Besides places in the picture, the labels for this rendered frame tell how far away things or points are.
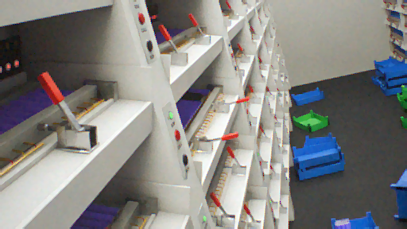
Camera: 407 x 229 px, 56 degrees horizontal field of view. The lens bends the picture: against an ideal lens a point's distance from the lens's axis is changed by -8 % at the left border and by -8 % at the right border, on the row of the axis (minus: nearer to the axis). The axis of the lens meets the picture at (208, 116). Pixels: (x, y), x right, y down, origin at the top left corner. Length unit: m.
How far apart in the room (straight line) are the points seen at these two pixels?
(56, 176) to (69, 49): 0.28
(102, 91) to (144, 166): 0.14
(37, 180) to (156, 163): 0.28
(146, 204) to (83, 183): 0.25
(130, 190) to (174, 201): 0.07
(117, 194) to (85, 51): 0.23
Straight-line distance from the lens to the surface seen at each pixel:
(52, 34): 0.64
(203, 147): 0.87
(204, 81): 1.30
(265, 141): 1.89
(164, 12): 1.30
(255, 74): 2.00
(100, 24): 0.60
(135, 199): 0.65
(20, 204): 0.36
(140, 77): 0.59
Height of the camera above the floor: 1.24
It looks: 15 degrees down
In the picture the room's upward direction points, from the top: 16 degrees counter-clockwise
